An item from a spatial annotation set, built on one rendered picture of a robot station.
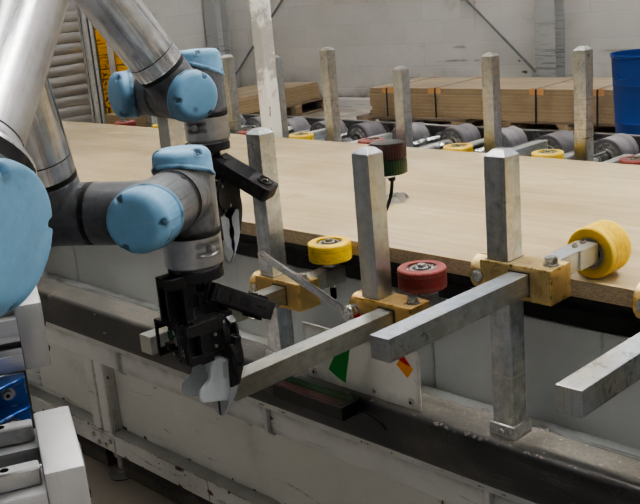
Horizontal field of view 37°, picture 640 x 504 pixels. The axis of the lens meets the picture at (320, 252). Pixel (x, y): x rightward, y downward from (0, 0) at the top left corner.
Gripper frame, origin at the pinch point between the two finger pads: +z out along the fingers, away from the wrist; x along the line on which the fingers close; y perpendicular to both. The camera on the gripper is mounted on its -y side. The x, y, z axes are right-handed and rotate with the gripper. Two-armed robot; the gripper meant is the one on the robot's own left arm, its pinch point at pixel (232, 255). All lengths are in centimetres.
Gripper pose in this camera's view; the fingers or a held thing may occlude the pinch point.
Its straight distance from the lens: 167.2
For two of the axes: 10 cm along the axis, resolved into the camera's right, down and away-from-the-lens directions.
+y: -9.1, -0.4, 4.2
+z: 0.8, 9.6, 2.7
